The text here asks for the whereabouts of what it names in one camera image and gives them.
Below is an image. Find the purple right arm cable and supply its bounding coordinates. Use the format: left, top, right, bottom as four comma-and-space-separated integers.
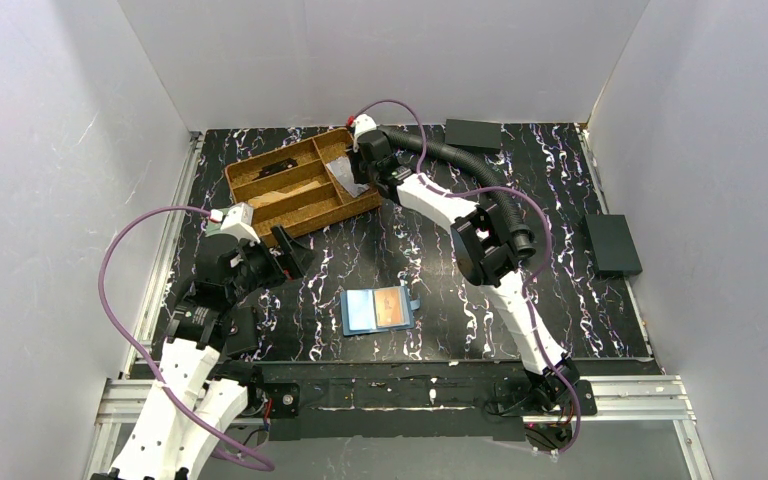
350, 99, 584, 458

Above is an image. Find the light blue card holder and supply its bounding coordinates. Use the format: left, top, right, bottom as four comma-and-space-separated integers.
340, 285, 421, 336

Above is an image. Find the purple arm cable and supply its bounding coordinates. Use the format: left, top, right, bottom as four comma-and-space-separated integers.
350, 99, 584, 458
97, 205, 276, 473

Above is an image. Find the woven wicker organizer tray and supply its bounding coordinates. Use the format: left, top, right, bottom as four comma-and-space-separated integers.
224, 128, 381, 247

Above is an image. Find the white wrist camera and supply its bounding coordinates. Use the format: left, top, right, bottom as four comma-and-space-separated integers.
205, 202, 261, 245
347, 113, 378, 152

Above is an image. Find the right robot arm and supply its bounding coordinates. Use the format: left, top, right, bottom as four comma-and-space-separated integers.
349, 126, 582, 415

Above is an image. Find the black flat box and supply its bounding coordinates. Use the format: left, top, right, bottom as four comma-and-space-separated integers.
445, 119, 502, 153

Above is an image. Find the wooden utensil in tray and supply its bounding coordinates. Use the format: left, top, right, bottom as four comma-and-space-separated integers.
246, 181, 321, 209

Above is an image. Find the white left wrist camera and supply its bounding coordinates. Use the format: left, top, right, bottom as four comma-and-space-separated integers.
205, 202, 261, 245

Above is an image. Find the black item in tray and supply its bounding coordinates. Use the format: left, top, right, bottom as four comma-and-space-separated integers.
254, 158, 299, 180

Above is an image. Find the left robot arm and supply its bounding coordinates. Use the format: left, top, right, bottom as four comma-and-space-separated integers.
91, 219, 313, 479

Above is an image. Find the gold VIP credit card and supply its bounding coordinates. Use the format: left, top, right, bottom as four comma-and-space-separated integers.
373, 287, 405, 328

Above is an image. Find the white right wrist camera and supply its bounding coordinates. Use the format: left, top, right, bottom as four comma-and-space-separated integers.
347, 113, 378, 152

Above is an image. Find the black corrugated hose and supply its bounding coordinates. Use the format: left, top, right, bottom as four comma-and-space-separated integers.
376, 125, 538, 261

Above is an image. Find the silver VIP credit card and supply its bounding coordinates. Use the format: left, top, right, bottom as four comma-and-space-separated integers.
326, 156, 369, 198

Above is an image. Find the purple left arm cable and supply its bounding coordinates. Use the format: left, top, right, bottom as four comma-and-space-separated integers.
97, 205, 276, 473

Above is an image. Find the black box right side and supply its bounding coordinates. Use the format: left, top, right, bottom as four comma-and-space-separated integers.
581, 214, 643, 277

